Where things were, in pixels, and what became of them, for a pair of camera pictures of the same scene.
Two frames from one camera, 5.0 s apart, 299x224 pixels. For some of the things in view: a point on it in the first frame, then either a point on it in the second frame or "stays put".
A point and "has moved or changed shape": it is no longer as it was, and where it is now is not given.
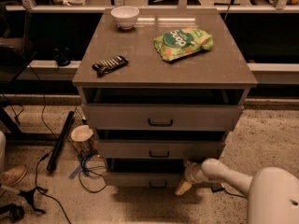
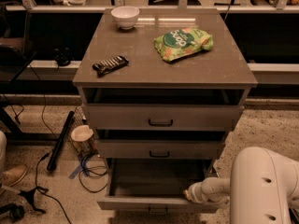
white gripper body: [191, 174] → [194, 191]
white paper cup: [82, 136] stays put
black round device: [16, 211] stays put
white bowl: [125, 16] stays put
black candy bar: [109, 64] stays put
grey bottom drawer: [144, 173] has moved or changed shape
